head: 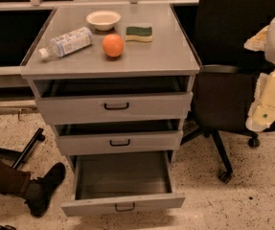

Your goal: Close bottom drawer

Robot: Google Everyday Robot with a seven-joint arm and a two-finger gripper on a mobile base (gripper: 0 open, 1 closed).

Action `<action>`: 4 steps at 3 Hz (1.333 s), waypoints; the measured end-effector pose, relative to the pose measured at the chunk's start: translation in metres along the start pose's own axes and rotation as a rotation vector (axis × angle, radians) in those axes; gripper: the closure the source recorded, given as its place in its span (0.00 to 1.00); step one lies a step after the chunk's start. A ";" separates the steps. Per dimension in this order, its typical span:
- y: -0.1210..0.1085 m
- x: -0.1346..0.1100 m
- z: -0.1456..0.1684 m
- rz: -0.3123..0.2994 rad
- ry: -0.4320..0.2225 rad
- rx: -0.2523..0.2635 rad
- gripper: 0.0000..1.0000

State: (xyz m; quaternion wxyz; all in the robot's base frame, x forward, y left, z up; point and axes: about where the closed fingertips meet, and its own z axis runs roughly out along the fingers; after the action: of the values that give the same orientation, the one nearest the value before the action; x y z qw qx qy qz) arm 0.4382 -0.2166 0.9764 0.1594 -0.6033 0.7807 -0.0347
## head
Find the grey drawer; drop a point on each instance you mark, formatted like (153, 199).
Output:
(118, 137)
(85, 101)
(122, 182)

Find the orange fruit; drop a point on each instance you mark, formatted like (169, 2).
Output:
(113, 45)

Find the green yellow sponge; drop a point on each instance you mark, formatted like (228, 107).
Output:
(140, 34)

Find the black shoe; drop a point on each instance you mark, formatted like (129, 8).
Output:
(39, 192)

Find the black office chair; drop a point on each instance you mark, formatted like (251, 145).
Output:
(224, 88)

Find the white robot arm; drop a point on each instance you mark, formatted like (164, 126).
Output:
(264, 40)

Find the clear plastic water bottle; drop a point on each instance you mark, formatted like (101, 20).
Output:
(66, 44)

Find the grey top drawer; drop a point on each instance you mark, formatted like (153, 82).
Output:
(85, 101)

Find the white bowl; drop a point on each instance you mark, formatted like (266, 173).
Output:
(103, 20)

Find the grey drawer cabinet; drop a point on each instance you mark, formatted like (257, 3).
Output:
(167, 55)

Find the grey bottom drawer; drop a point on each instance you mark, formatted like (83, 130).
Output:
(122, 182)

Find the person's leg brown trousers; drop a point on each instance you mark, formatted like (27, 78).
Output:
(12, 181)

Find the grey middle drawer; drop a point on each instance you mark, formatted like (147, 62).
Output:
(118, 137)

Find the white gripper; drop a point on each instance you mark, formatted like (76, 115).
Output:
(261, 114)

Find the black chair base left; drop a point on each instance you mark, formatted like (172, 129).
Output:
(18, 157)

